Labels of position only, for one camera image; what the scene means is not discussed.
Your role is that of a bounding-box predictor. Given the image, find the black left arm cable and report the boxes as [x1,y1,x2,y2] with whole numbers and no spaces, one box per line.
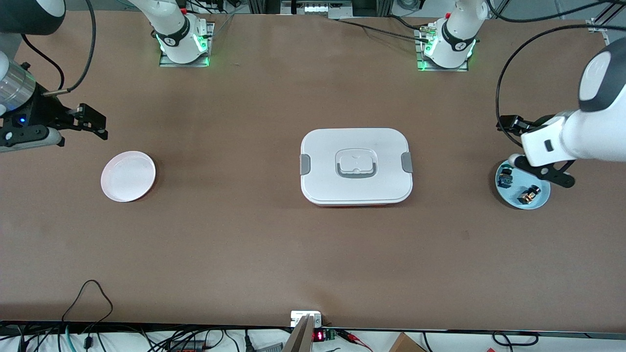
[495,23,626,147]

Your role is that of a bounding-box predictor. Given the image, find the brown cardboard box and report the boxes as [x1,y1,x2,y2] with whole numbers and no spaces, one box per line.
[389,332,427,352]

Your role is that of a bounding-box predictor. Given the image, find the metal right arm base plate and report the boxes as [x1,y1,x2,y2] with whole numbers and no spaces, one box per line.
[159,22,215,67]

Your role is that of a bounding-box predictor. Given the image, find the black looped cable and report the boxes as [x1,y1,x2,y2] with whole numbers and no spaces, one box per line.
[61,280,114,338]

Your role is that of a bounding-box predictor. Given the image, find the black curled cable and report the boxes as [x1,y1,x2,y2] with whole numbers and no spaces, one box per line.
[491,331,539,348]

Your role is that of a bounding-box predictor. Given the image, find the red probe lead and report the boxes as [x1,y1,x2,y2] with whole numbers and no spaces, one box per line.
[336,330,373,352]

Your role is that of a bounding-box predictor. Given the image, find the white lidded box grey latches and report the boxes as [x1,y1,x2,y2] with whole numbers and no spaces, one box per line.
[299,128,414,207]

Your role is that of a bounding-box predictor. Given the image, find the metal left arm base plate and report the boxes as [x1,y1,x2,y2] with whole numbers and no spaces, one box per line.
[416,24,470,72]

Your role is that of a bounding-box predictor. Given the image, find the black cable across table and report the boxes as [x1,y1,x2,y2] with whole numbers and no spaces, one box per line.
[336,14,432,43]

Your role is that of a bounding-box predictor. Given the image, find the light blue round plate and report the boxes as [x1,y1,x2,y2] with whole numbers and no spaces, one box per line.
[495,159,551,210]

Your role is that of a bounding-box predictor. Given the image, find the pink round plate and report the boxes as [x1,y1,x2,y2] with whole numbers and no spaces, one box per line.
[101,151,157,203]

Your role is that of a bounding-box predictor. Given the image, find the orange push-button switch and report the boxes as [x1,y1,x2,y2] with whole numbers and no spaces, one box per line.
[518,184,541,205]

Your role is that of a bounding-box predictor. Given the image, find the white socket box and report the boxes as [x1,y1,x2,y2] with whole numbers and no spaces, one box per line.
[291,311,323,328]

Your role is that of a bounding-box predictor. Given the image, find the wooden slat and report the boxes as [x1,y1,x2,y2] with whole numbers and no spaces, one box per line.
[284,314,316,352]

